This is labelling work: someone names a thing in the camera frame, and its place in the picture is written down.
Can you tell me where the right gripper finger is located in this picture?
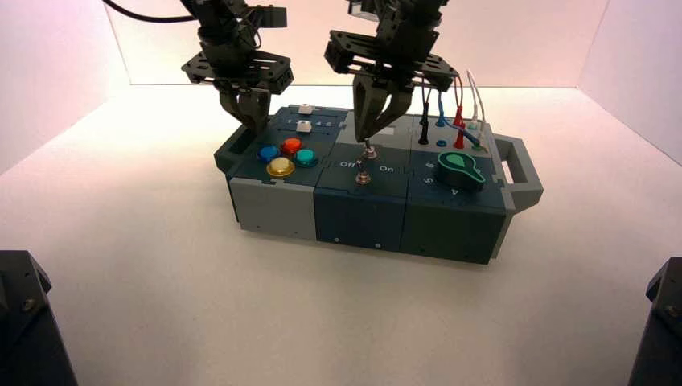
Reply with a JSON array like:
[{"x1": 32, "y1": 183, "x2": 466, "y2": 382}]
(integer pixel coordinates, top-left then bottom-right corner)
[
  {"x1": 352, "y1": 73, "x2": 387, "y2": 143},
  {"x1": 369, "y1": 89, "x2": 414, "y2": 142}
]

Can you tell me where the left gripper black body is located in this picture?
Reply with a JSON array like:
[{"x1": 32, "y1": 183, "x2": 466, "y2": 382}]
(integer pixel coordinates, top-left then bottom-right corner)
[{"x1": 181, "y1": 29, "x2": 295, "y2": 98}]

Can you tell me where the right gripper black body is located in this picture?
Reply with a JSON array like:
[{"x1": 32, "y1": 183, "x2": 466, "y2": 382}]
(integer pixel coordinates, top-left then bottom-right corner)
[{"x1": 325, "y1": 15, "x2": 459, "y2": 92}]

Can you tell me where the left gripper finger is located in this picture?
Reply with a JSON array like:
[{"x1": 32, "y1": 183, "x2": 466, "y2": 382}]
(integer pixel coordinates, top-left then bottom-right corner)
[
  {"x1": 250, "y1": 88, "x2": 273, "y2": 135},
  {"x1": 219, "y1": 89, "x2": 258, "y2": 133}
]

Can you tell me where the black arm base block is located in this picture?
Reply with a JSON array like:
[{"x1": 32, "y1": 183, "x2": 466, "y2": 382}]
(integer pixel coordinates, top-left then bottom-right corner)
[
  {"x1": 628, "y1": 257, "x2": 682, "y2": 386},
  {"x1": 0, "y1": 250, "x2": 80, "y2": 386}
]

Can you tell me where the yellow round push button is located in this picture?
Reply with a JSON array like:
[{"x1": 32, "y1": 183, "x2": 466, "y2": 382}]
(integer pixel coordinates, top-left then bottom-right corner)
[{"x1": 265, "y1": 157, "x2": 296, "y2": 179}]

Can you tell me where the green rotary knob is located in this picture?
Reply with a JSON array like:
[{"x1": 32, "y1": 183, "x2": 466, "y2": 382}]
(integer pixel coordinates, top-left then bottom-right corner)
[{"x1": 437, "y1": 151, "x2": 487, "y2": 191}]

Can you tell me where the blue grey control box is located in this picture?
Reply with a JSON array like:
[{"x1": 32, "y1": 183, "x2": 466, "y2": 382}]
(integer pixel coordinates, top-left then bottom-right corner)
[{"x1": 214, "y1": 105, "x2": 544, "y2": 266}]

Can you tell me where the black jumper cable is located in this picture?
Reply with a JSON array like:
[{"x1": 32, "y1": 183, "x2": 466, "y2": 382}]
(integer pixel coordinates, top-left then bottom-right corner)
[{"x1": 417, "y1": 80, "x2": 433, "y2": 146}]

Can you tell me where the blue jumper cable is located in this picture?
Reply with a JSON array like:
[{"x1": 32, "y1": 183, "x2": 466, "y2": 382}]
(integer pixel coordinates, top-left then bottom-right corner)
[{"x1": 435, "y1": 90, "x2": 481, "y2": 147}]

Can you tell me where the red jumper cable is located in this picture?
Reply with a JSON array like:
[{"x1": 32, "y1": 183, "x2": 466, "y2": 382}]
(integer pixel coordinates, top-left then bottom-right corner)
[{"x1": 453, "y1": 74, "x2": 467, "y2": 150}]

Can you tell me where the white jumper cable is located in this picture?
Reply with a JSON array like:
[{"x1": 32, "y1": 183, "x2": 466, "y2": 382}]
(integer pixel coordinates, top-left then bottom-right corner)
[{"x1": 466, "y1": 69, "x2": 488, "y2": 150}]

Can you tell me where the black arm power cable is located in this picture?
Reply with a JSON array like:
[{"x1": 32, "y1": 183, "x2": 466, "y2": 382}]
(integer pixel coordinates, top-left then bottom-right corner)
[{"x1": 101, "y1": 0, "x2": 198, "y2": 24}]

